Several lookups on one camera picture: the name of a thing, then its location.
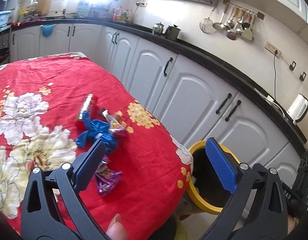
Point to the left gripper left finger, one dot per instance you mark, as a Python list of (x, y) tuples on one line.
[(41, 218)]

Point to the left hand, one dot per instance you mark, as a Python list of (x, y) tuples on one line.
[(116, 230)]

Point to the dark green enamel pot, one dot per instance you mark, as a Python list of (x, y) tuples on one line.
[(172, 32)]

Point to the wall power strip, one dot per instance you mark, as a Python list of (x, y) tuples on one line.
[(271, 48)]

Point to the black wall hook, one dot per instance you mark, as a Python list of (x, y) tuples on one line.
[(292, 66), (302, 77)]

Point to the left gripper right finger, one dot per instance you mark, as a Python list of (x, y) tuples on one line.
[(257, 207)]

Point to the wire mesh skimmer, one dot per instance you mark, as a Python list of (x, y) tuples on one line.
[(206, 24)]

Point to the green spatula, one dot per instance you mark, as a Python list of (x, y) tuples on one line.
[(248, 33)]

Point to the white electric kettle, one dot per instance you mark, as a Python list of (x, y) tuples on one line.
[(298, 109)]

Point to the black countertop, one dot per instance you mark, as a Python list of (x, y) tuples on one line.
[(244, 84)]

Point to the condiment bottles group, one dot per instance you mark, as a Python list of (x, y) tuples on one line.
[(120, 15)]

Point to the purple candy wrapper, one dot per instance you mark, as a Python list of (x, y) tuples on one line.
[(105, 178)]

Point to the dark round ladle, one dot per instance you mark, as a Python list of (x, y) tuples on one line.
[(231, 34)]

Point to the steel ladle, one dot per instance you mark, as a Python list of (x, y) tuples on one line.
[(219, 25)]

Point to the steel teapot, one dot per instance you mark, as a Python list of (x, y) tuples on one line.
[(158, 29)]

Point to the blue plastic bag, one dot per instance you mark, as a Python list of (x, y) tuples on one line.
[(96, 130)]

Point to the white lower cabinets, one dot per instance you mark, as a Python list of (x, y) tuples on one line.
[(192, 102)]

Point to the red snack wrapper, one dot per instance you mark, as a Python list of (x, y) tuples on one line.
[(89, 105)]

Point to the wooden cutting board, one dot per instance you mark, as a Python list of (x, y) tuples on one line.
[(43, 7)]

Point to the yellow rimmed trash bin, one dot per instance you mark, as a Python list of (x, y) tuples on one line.
[(205, 189)]

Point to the red floral tablecloth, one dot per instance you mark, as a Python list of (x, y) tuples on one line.
[(40, 99)]

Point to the blue hanging bin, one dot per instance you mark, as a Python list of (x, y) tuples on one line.
[(47, 30)]

